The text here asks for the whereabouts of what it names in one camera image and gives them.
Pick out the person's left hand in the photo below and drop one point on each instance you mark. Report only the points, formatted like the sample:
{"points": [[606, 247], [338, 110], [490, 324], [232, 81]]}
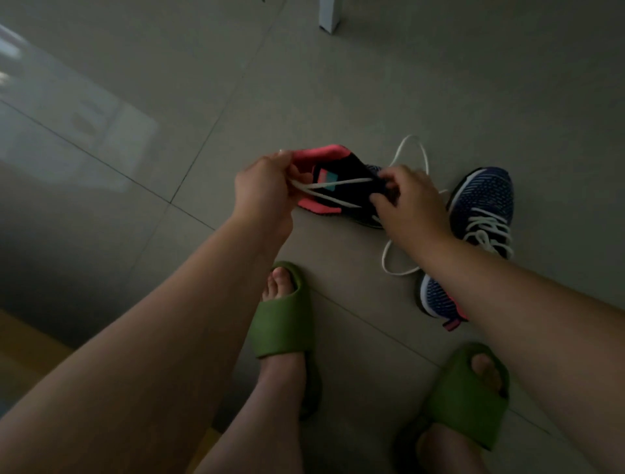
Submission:
{"points": [[263, 195]]}

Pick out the person's right hand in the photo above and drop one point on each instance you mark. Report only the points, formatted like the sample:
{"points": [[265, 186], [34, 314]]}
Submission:
{"points": [[415, 215]]}

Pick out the white shoelace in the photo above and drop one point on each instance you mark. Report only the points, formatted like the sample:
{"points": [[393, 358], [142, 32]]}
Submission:
{"points": [[488, 229], [386, 263]]}

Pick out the blue knit sneaker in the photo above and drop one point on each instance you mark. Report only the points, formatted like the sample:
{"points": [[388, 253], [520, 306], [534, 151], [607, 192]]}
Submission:
{"points": [[483, 190], [342, 161]]}

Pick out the person's right forearm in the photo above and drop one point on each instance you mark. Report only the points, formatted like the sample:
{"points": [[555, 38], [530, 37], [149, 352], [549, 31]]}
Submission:
{"points": [[542, 332]]}

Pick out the person's left forearm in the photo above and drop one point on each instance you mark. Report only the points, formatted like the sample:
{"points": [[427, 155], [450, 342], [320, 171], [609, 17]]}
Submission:
{"points": [[122, 381]]}

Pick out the person's left leg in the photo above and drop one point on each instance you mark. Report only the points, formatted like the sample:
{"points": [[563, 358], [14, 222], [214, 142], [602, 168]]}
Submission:
{"points": [[263, 415]]}

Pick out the person's leg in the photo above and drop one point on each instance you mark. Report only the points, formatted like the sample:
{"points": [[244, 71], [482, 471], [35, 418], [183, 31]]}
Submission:
{"points": [[449, 449], [263, 415]]}

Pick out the person's right leg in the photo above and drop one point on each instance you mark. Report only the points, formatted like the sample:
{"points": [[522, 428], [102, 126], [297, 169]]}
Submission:
{"points": [[449, 449]]}

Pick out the green foam slipper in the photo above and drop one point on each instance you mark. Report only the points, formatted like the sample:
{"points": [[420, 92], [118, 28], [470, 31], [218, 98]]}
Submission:
{"points": [[283, 322], [464, 400]]}

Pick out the white metal shoe rack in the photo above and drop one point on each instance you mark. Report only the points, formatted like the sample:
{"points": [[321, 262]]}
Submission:
{"points": [[329, 14]]}

